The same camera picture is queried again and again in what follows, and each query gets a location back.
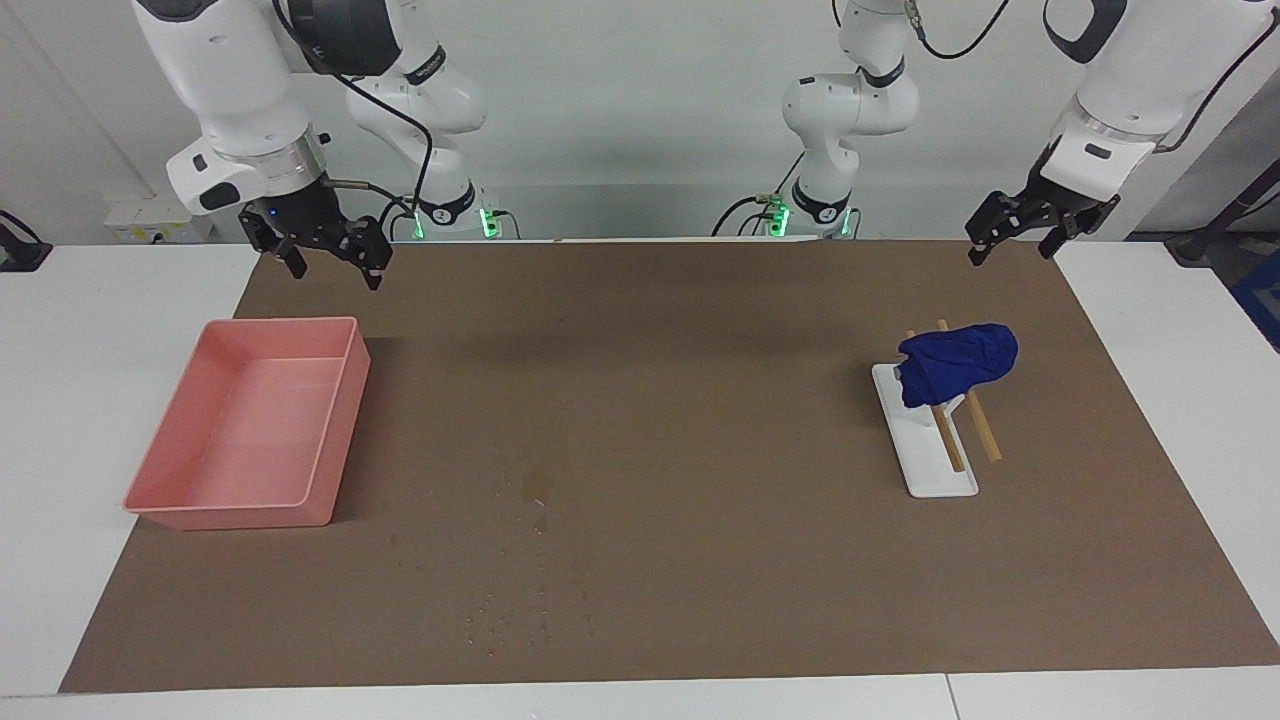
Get blue towel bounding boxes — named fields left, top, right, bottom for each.
left=897, top=322, right=1020, bottom=409

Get white power strip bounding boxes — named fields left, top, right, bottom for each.
left=103, top=195, right=216, bottom=244

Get brown table mat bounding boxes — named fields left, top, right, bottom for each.
left=58, top=238, right=1280, bottom=695

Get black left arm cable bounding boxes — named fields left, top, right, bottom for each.
left=905, top=0, right=1280, bottom=156

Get blue box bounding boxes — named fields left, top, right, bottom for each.
left=1230, top=250, right=1280, bottom=353

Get black base cables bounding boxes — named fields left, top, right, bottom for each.
left=712, top=150, right=806, bottom=238
left=375, top=190, right=521, bottom=241

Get white towel rack base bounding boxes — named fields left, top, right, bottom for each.
left=871, top=362, right=980, bottom=499

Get wooden rack rod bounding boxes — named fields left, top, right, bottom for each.
left=905, top=330, right=967, bottom=474
left=936, top=319, right=1003, bottom=464

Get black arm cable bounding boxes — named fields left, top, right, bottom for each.
left=272, top=0, right=436, bottom=236
left=905, top=0, right=1280, bottom=156

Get black right base cables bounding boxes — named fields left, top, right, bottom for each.
left=375, top=190, right=521, bottom=241

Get pink plastic bin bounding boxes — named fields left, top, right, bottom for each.
left=123, top=316, right=372, bottom=531

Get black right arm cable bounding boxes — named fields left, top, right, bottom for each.
left=272, top=0, right=436, bottom=236

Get black clamp mount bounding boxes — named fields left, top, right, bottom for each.
left=0, top=210, right=53, bottom=273

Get black left base cables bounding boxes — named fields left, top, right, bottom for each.
left=712, top=150, right=806, bottom=238

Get black stand leg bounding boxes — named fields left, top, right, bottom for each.
left=1165, top=160, right=1280, bottom=268

